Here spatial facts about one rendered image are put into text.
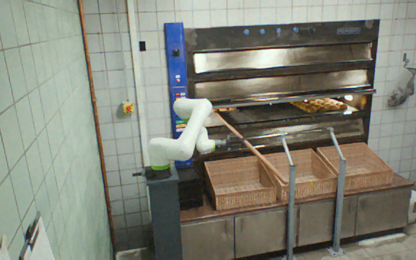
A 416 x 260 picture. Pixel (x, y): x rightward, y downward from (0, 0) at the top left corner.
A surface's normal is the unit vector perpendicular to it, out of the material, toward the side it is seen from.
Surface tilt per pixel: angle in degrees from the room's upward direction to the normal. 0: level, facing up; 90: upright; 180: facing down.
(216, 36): 90
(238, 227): 90
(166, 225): 90
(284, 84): 70
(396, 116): 90
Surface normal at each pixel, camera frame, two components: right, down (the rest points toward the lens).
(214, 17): 0.22, 0.28
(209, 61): 0.21, -0.07
